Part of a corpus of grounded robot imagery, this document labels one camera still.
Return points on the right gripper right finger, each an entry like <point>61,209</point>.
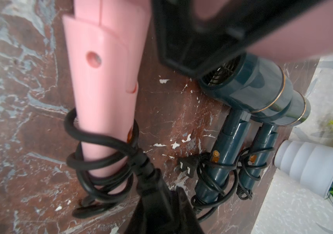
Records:
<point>188,221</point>

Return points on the white pot artificial flowers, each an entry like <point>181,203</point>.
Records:
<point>309,164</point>

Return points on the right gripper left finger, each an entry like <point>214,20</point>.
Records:
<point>154,213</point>

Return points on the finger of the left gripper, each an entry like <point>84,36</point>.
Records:
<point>193,46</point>

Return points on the dark green hair dryer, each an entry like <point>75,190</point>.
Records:
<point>254,160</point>
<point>251,87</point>

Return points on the pink hair dryer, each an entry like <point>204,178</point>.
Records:
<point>106,39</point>

